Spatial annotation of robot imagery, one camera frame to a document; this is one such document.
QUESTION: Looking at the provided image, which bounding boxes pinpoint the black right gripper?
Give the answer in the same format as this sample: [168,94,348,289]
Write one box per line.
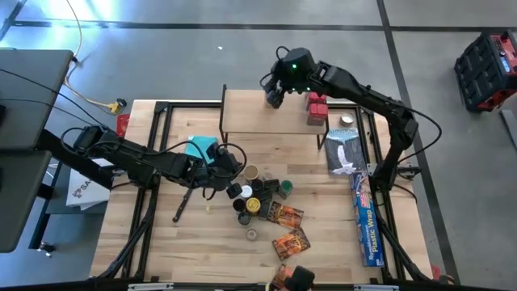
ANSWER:
[259,59,291,111]

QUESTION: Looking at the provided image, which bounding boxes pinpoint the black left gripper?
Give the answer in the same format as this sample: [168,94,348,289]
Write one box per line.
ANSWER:
[192,140,245,200]

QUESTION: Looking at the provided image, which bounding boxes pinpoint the beige lid spice jar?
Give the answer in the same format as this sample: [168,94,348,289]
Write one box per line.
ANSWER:
[242,163,261,182]

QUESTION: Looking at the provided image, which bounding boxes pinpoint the red spice tin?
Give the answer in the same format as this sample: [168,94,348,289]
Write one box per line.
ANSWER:
[306,91,328,107]
[305,103,330,127]

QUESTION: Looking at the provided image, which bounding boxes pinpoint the yellow lid spice jar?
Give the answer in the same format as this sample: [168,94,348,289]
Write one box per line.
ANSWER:
[245,196,262,216]

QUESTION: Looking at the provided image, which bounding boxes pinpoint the teal cloth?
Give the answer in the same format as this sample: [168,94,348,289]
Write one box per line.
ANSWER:
[184,135,219,162]

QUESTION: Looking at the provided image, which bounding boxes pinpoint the black kitchen knife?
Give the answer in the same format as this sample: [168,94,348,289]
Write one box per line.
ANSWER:
[172,186,195,224]

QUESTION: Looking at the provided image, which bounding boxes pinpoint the blue plastic wrap box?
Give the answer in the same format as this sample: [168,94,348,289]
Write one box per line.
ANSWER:
[347,169,388,268]

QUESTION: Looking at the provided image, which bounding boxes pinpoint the black desk base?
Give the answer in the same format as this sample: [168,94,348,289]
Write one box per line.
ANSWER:
[27,128,114,251]

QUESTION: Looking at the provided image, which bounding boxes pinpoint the desk caster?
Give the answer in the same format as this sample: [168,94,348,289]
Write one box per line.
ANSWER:
[39,241,57,259]

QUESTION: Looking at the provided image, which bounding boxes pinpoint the grey desk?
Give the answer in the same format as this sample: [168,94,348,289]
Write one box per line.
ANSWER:
[0,150,53,254]
[0,48,74,151]

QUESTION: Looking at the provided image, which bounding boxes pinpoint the red and black tool crate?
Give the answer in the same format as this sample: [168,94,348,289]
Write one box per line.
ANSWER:
[453,29,517,114]

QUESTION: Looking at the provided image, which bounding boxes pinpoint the wooden shelf with black frame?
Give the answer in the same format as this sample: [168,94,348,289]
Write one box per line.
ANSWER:
[217,83,330,151]

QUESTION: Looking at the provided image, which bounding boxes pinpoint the black aluminium table frame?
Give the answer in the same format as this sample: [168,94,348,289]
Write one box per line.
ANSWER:
[90,100,445,284]

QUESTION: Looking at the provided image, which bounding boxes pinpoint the black cable bundle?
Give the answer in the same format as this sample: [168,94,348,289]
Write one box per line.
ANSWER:
[93,189,161,280]
[373,183,435,283]

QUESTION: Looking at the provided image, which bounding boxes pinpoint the silver bracket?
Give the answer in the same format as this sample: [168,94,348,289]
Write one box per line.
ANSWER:
[128,282,175,291]
[353,284,400,291]

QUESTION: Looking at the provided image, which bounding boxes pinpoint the yellow cable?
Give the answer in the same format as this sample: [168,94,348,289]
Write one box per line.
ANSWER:
[63,0,112,110]

